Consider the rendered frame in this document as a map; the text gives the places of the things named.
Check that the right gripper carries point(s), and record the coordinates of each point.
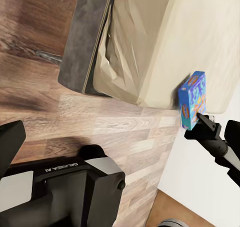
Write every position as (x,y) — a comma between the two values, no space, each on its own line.
(206,132)

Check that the sliding door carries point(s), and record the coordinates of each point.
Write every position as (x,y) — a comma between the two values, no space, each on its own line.
(167,207)

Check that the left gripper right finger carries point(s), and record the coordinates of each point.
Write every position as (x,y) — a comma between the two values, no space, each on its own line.
(232,136)

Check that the bed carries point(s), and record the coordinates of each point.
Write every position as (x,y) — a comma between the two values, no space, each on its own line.
(142,51)

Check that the board game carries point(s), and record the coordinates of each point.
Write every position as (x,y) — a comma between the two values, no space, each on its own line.
(192,98)

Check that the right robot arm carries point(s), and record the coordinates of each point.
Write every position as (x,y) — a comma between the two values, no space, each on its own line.
(207,133)

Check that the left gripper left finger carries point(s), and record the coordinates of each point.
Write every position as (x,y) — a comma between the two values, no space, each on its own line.
(12,137)

